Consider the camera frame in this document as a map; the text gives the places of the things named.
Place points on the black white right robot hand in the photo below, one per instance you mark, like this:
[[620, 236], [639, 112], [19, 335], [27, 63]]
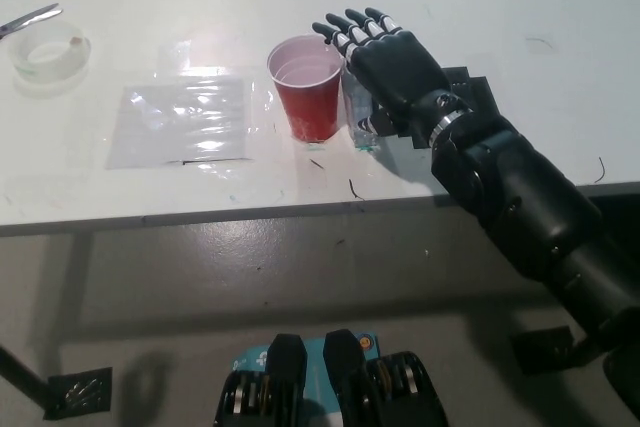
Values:
[[395, 72]]

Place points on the clear pump soap bottle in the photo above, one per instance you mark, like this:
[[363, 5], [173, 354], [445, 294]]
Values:
[[357, 107]]

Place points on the black teal robot torso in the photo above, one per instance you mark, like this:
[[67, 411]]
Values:
[[345, 372]]

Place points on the black tape square patch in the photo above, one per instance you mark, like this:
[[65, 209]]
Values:
[[480, 92]]

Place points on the red plastic cup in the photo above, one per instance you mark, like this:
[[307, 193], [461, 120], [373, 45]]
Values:
[[307, 107]]

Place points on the clear plastic sheet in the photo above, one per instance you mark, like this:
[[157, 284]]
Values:
[[177, 122]]

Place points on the black floor tape patch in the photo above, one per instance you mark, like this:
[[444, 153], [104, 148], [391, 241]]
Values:
[[540, 349], [81, 393]]

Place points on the clear tape roll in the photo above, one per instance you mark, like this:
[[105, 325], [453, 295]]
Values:
[[52, 74]]

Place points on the silver scissors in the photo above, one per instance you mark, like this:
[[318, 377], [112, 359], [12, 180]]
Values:
[[31, 19]]

